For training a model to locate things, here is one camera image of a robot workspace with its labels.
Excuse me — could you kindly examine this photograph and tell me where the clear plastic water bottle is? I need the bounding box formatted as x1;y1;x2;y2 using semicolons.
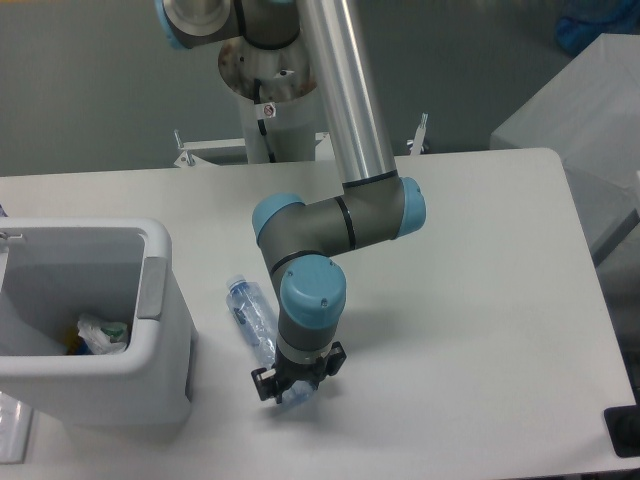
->
223;273;321;412

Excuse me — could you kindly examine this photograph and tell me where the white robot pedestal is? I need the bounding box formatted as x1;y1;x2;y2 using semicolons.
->
218;37;319;164

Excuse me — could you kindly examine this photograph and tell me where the blue bag in background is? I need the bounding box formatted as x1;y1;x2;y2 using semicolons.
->
554;1;639;56

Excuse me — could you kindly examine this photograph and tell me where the white trash can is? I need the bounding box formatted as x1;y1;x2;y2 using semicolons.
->
1;217;198;426

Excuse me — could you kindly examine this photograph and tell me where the clear plastic wrapper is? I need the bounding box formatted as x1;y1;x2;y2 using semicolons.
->
77;313;129;355

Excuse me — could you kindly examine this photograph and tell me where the white metal base bracket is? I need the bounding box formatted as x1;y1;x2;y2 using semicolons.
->
173;112;430;168

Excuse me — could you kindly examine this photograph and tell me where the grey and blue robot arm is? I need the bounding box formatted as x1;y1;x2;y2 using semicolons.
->
155;1;427;400

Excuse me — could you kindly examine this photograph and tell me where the clear plastic sheet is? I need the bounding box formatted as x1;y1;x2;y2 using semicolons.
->
0;392;33;465

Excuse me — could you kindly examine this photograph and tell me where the blue and yellow trash package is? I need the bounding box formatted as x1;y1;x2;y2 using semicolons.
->
64;326;92;355

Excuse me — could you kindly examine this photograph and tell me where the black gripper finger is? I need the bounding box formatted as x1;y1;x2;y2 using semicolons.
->
251;367;280;404
319;341;346;382

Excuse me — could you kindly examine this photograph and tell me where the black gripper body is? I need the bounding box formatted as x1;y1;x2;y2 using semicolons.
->
273;349;327;395

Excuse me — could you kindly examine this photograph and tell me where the white covered box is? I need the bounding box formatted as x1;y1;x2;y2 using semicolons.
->
490;34;639;263

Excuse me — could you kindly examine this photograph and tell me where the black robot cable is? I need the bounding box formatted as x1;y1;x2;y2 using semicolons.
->
252;77;278;164

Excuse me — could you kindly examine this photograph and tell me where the black device at table corner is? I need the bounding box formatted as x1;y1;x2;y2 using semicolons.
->
604;405;639;458

